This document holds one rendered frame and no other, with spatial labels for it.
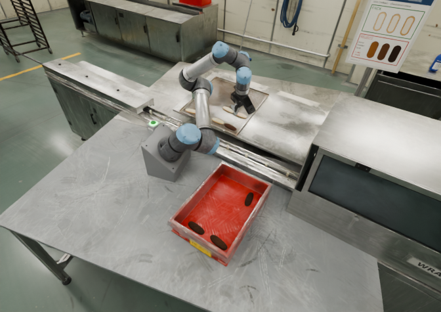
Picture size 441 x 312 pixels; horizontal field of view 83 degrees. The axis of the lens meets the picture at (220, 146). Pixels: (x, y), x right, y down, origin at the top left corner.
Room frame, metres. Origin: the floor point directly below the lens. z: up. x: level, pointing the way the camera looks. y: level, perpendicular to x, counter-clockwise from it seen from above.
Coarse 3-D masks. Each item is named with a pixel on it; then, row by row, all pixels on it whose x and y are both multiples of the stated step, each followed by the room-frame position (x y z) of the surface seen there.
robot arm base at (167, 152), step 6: (168, 138) 1.03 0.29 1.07; (162, 144) 1.02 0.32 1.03; (168, 144) 1.00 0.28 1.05; (162, 150) 0.99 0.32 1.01; (168, 150) 0.98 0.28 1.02; (174, 150) 0.97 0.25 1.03; (162, 156) 0.98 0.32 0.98; (168, 156) 0.97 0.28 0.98; (174, 156) 0.99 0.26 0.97; (180, 156) 1.02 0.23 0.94
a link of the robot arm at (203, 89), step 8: (200, 80) 1.42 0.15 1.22; (208, 80) 1.47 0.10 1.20; (192, 88) 1.38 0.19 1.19; (200, 88) 1.37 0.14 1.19; (208, 88) 1.41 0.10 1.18; (192, 96) 1.37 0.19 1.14; (200, 96) 1.33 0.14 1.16; (208, 96) 1.38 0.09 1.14; (200, 104) 1.27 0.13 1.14; (208, 104) 1.30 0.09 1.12; (200, 112) 1.22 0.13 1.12; (208, 112) 1.24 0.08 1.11; (200, 120) 1.17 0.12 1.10; (208, 120) 1.18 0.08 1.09; (200, 128) 1.11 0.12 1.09; (208, 128) 1.11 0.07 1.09; (208, 136) 1.06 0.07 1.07; (216, 136) 1.11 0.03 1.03; (208, 144) 1.02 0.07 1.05; (216, 144) 1.05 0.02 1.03; (200, 152) 1.02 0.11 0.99; (208, 152) 1.01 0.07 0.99
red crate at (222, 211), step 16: (224, 176) 0.99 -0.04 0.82; (208, 192) 0.86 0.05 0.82; (224, 192) 0.87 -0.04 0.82; (240, 192) 0.87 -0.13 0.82; (256, 192) 0.88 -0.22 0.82; (208, 208) 0.76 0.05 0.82; (224, 208) 0.76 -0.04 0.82; (240, 208) 0.77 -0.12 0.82; (208, 224) 0.67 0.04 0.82; (224, 224) 0.67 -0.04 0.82; (240, 224) 0.68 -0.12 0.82; (208, 240) 0.58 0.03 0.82; (224, 240) 0.58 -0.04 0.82
